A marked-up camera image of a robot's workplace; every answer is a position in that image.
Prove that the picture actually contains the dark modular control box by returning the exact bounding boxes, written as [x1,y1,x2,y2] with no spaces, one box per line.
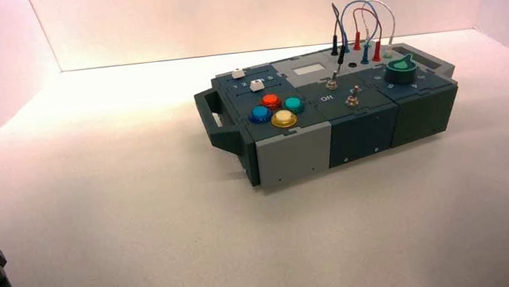
[190,32,469,197]

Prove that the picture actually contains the green rotary knob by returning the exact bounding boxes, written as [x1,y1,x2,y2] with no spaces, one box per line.
[382,53,420,88]

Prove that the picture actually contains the red round push button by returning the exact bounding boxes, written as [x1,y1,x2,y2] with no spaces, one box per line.
[260,92,284,112]

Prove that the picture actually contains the blue round push button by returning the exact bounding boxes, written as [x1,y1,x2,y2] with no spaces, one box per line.
[247,104,275,126]

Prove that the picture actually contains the small white display screen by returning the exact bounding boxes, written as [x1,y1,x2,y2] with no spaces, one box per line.
[292,62,327,78]

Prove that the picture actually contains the green round push button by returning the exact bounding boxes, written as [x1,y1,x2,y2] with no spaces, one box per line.
[281,95,307,116]

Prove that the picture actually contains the yellow round push button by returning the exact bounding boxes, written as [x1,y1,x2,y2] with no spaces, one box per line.
[270,108,300,130]

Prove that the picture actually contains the white jumper cable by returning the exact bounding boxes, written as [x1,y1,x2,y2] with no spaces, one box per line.
[359,0,401,61]

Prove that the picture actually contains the red jumper cable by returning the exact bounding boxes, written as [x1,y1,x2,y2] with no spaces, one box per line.
[348,5,388,65]

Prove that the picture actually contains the blue jumper cable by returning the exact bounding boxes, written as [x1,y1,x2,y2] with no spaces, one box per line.
[336,0,385,68]

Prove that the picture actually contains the black jumper cable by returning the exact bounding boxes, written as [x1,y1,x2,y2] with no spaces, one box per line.
[324,1,350,67]

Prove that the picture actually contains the metal toggle switch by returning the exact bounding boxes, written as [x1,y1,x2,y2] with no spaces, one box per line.
[325,70,340,92]
[345,89,361,109]

